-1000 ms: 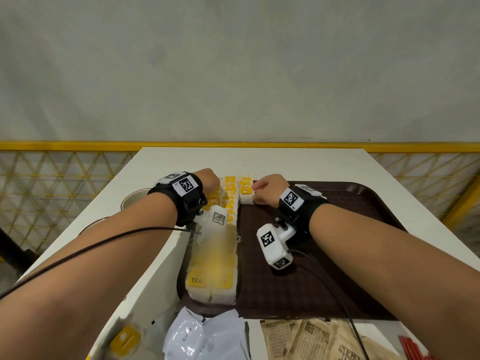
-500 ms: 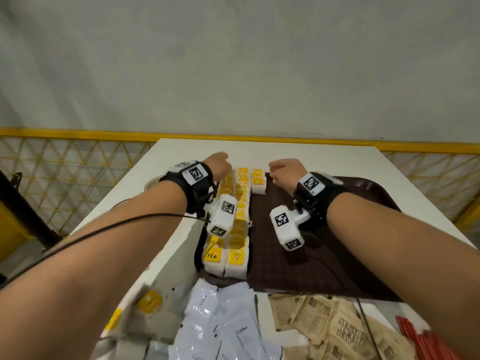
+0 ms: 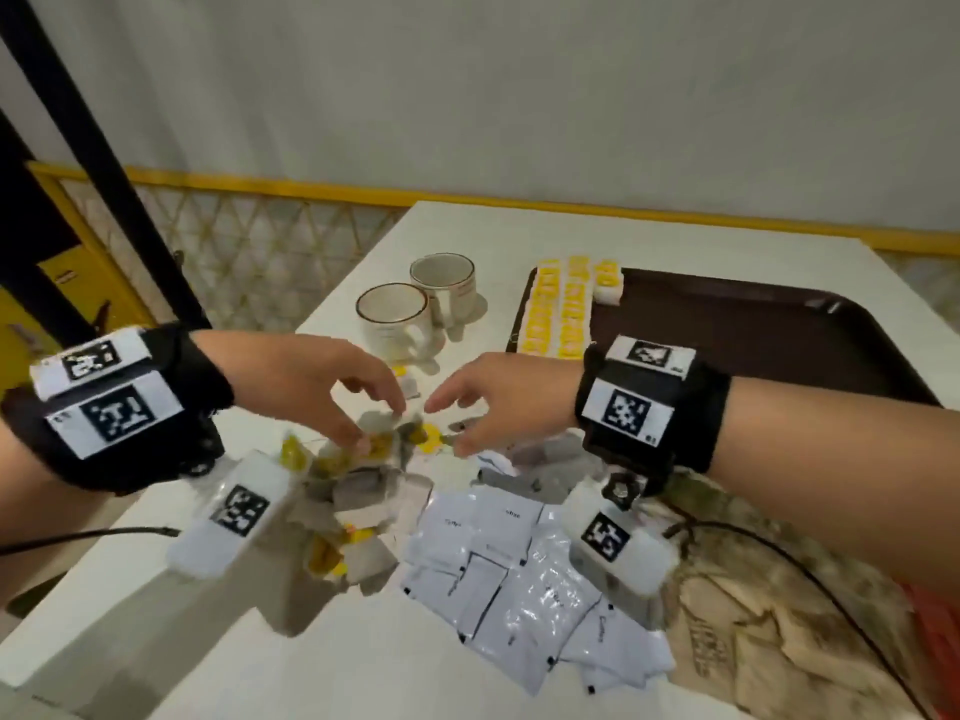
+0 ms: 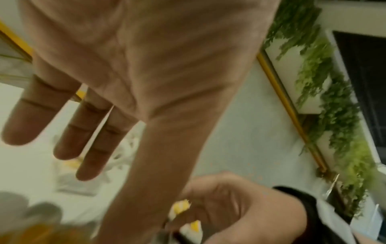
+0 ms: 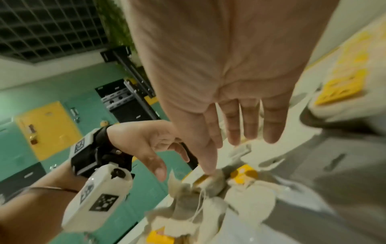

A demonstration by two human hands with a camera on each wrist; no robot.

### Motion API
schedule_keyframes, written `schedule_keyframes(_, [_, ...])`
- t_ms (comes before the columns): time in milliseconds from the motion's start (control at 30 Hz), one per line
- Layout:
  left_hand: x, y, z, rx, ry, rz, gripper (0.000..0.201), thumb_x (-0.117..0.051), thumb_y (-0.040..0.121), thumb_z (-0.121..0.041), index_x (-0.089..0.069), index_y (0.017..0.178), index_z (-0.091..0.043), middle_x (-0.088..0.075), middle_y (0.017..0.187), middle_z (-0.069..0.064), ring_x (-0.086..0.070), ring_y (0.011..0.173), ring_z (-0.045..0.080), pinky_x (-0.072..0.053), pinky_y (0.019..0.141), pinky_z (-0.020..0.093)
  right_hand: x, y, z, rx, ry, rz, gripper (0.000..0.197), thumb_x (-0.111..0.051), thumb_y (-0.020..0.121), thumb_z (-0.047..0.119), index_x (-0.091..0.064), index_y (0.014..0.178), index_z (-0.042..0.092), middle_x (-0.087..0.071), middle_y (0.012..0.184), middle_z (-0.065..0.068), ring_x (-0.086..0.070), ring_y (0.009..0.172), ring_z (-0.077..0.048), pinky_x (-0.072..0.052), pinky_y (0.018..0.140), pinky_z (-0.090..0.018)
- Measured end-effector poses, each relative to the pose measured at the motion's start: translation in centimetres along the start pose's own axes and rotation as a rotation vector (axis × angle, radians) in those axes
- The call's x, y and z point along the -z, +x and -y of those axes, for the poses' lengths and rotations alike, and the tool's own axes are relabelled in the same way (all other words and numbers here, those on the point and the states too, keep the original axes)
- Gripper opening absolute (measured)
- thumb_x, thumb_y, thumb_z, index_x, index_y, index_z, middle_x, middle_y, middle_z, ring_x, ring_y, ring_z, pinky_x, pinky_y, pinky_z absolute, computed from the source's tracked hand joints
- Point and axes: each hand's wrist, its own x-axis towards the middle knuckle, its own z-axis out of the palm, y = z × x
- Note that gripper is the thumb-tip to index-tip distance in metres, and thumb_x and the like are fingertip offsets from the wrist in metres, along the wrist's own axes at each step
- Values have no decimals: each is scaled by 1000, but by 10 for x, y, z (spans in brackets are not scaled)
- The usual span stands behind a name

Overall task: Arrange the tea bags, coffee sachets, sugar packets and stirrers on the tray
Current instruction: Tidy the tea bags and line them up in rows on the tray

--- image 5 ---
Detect person's right hand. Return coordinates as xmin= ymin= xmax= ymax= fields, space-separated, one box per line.
xmin=125 ymin=0 xmax=340 ymax=176

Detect person's left hand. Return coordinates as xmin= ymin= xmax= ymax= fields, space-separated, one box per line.
xmin=106 ymin=120 xmax=191 ymax=183

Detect person's left forearm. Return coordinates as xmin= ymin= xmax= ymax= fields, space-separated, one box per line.
xmin=0 ymin=159 xmax=91 ymax=244

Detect grey slotted metal beams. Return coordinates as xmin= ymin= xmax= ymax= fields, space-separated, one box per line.
xmin=100 ymin=80 xmax=137 ymax=112

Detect yellow floor panel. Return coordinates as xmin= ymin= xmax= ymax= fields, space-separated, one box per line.
xmin=16 ymin=101 xmax=84 ymax=162

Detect pile of beige tea bags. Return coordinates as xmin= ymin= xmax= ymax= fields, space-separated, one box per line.
xmin=144 ymin=166 xmax=279 ymax=244

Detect green hanging plant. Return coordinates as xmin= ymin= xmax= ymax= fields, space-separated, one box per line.
xmin=101 ymin=0 xmax=137 ymax=49

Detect black wrist strap mount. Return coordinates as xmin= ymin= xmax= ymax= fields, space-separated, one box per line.
xmin=70 ymin=125 xmax=133 ymax=178

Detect black metal rack frame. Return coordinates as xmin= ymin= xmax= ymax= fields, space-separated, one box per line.
xmin=100 ymin=45 xmax=162 ymax=121

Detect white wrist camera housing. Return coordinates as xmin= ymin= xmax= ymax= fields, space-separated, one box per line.
xmin=61 ymin=163 xmax=134 ymax=233

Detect thin dark cable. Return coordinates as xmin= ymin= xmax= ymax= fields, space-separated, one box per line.
xmin=18 ymin=186 xmax=80 ymax=194

